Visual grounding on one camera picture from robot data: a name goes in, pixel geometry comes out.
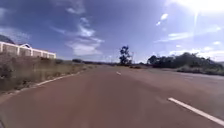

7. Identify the lone dark tree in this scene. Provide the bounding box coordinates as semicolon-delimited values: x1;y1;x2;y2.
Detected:
118;45;134;67

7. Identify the reddish asphalt road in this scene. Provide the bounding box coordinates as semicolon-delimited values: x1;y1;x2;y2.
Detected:
0;64;224;128

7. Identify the white road edge line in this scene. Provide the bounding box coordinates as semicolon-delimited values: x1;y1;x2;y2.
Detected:
33;71;81;87

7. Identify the row of trees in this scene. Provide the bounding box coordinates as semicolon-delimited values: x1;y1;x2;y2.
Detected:
138;51;224;73

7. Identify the dry grass verge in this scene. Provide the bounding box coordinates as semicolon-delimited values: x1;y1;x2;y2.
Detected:
0;53;99;96

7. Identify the grass verge with bushes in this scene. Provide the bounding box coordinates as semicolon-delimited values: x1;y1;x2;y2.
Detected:
129;64;224;77

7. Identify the building with dark roof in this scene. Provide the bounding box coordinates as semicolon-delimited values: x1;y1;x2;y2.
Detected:
0;34;33;49

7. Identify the pale wall with pillars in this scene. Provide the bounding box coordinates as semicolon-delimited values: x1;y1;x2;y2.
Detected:
0;41;57;60

